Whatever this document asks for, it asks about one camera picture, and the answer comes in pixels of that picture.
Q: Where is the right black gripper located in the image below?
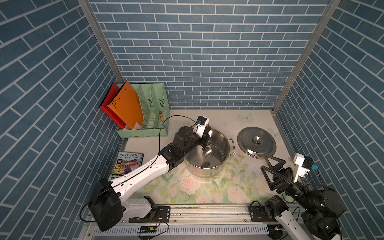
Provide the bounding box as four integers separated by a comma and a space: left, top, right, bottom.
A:
262, 155, 311, 211

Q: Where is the red folder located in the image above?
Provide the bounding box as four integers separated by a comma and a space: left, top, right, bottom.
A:
99, 83, 126, 129

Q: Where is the aluminium mounting rail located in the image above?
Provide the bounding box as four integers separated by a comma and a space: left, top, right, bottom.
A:
78, 202, 325, 240

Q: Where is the treehouse book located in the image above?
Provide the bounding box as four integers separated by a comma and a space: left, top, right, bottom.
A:
108, 152, 144, 181

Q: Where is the orange folder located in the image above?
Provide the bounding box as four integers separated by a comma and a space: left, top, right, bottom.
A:
109, 82, 144, 130

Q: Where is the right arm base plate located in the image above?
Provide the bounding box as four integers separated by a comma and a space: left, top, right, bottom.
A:
248, 205, 277, 223

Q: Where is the green file organizer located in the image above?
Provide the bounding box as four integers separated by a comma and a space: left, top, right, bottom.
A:
117, 84, 170, 139

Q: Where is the small black circuit board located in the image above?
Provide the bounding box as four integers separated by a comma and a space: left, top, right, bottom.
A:
138, 226, 157, 235

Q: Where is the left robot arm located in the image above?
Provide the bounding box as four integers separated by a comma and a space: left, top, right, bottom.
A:
87, 125, 212, 232

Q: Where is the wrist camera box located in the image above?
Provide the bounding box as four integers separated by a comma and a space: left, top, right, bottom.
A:
193, 116, 210, 138
293, 153, 318, 182

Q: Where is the steel ladle spoon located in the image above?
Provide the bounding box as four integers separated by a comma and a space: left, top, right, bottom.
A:
202, 144, 213, 158

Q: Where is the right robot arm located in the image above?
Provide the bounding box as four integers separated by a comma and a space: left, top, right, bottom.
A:
261, 156, 346, 240

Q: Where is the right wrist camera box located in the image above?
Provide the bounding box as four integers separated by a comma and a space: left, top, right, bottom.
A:
293, 153, 318, 182

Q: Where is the steel pot lid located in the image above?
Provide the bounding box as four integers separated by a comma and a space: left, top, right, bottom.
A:
237, 127, 277, 159

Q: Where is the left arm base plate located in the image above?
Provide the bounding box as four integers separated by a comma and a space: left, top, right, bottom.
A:
129, 206, 171, 223

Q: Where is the steel soup pot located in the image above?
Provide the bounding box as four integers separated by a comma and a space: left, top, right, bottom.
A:
185, 129, 236, 179

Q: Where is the floral table mat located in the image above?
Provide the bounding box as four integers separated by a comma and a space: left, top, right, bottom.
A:
125, 110, 294, 204

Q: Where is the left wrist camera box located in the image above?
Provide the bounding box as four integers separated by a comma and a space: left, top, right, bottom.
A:
193, 116, 210, 138

